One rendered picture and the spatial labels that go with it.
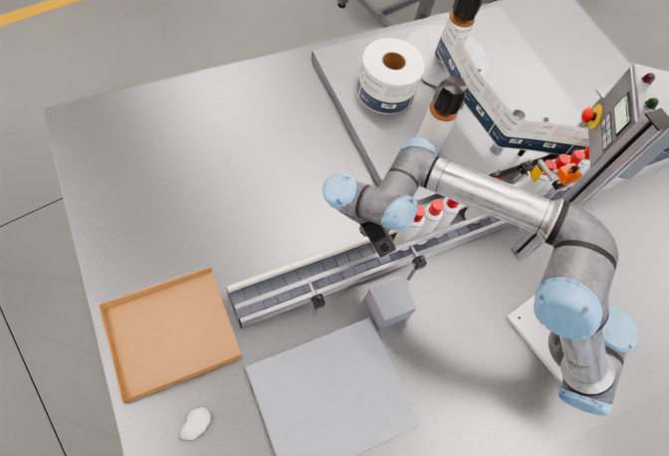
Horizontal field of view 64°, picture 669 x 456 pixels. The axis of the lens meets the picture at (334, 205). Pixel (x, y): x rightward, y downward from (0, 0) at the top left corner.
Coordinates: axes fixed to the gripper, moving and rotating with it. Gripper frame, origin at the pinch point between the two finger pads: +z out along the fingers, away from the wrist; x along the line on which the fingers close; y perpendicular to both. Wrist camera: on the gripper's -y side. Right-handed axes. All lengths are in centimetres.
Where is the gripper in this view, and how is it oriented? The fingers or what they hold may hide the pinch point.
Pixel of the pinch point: (386, 232)
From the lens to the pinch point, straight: 143.3
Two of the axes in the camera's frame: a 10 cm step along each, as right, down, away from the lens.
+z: 3.6, 2.6, 9.0
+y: -3.9, -8.3, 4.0
